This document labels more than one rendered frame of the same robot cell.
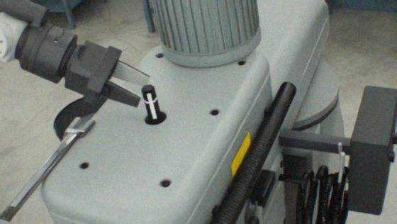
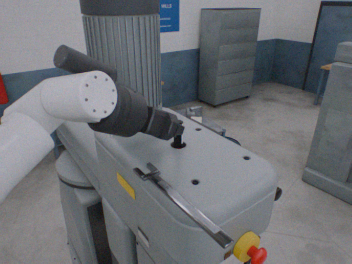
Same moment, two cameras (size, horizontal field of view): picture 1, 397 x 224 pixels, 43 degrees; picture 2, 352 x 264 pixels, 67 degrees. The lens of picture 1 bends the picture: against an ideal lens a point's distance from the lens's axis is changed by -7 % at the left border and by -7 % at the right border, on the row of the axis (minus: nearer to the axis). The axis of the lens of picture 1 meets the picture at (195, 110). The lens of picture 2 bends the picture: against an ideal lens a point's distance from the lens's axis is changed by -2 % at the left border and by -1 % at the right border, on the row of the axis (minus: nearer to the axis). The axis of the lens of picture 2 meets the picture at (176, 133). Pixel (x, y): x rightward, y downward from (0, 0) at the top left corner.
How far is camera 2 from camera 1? 0.79 m
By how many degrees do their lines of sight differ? 56
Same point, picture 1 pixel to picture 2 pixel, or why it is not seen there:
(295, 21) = not seen: hidden behind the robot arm
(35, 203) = not seen: outside the picture
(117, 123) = (164, 157)
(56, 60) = (144, 107)
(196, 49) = not seen: hidden behind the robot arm
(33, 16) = (109, 72)
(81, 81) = (161, 121)
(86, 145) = (172, 175)
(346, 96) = (40, 194)
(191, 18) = (149, 85)
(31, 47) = (125, 97)
